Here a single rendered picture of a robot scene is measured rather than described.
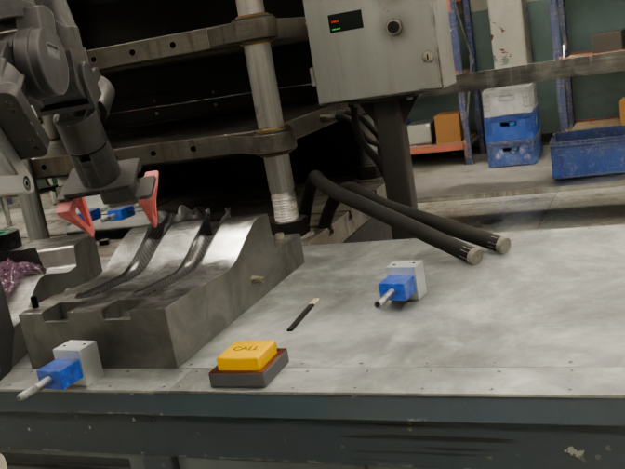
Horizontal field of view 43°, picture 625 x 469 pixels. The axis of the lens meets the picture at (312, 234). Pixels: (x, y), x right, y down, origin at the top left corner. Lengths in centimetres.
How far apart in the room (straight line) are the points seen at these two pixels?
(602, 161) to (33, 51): 410
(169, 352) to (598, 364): 57
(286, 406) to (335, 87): 101
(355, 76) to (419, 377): 101
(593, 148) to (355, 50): 305
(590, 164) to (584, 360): 381
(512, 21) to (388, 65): 562
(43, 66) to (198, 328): 47
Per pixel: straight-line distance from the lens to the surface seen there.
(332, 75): 187
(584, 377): 95
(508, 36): 743
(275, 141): 178
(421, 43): 180
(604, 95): 767
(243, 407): 104
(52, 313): 127
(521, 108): 676
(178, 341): 115
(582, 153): 476
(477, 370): 98
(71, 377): 115
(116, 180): 113
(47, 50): 94
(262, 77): 179
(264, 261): 140
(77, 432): 128
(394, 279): 123
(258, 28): 177
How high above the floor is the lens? 120
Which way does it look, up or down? 13 degrees down
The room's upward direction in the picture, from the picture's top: 10 degrees counter-clockwise
